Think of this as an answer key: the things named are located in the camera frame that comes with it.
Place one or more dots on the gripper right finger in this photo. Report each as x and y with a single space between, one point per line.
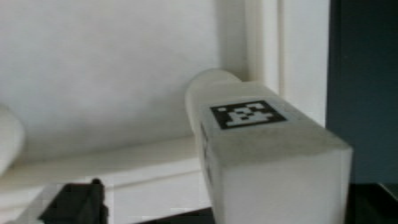
372 207

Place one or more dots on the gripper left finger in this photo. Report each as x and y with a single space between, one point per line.
77 206

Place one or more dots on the white leg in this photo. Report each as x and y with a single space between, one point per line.
276 160

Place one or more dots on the white square tabletop tray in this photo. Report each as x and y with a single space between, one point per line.
98 59

